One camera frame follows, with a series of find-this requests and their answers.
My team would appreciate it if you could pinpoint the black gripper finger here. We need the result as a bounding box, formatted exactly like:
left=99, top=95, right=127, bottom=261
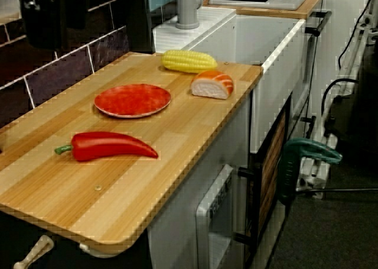
left=21, top=0, right=68, bottom=50
left=67, top=0, right=90, bottom=30

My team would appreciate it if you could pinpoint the yellow toy corn cob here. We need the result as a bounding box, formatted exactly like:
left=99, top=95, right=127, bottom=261
left=161, top=49, right=219, bottom=74

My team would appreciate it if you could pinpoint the red toy chili pepper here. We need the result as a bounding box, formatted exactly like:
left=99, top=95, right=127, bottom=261
left=54, top=131, right=159, bottom=163

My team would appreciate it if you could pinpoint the salmon nigiri sushi toy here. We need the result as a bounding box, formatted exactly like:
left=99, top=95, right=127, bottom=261
left=190, top=70, right=235, bottom=100

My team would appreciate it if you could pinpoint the white container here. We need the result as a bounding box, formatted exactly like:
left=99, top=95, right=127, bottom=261
left=0, top=0, right=19, bottom=18

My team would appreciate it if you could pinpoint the red round plate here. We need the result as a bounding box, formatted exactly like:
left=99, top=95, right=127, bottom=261
left=94, top=83, right=172, bottom=119

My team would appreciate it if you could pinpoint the grey toy faucet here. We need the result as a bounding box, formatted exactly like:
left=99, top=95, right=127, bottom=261
left=175, top=0, right=204, bottom=30

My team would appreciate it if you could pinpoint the white toy sink unit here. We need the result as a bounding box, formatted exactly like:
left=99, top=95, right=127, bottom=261
left=152, top=6, right=308, bottom=154

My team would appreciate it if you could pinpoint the white toy kitchen cabinet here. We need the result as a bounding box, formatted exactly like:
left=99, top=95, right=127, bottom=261
left=146, top=97, right=252, bottom=269

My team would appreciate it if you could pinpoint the white toy oven door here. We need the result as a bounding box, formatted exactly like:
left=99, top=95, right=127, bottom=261
left=194, top=163, right=234, bottom=269

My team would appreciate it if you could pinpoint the wood panel cabinet door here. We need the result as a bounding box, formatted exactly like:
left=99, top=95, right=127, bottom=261
left=249, top=94, right=294, bottom=252

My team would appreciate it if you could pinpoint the black rod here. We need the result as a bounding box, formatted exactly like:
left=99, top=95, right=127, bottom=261
left=295, top=187, right=378, bottom=195

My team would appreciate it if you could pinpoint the white wooden handle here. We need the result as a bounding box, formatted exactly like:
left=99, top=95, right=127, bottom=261
left=13, top=235, right=55, bottom=269

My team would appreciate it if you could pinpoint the white bracket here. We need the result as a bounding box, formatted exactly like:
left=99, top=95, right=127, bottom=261
left=78, top=241, right=131, bottom=258

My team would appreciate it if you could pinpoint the black door handle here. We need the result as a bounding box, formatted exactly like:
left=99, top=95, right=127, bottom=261
left=232, top=166, right=262, bottom=248

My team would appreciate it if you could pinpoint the black oven handle bar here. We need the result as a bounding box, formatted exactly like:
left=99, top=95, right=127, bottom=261
left=305, top=10, right=333, bottom=37

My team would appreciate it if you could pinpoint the black cabinet handle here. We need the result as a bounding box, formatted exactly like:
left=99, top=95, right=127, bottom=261
left=300, top=115, right=317, bottom=140

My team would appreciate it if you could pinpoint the thin black cable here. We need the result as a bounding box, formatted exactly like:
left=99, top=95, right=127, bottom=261
left=338, top=0, right=378, bottom=70

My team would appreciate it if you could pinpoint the looped black cable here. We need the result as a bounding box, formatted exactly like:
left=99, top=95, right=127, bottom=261
left=321, top=77, right=361, bottom=104

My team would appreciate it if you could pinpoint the silver aluminium frame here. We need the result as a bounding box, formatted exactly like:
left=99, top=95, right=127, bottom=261
left=295, top=8, right=376, bottom=199

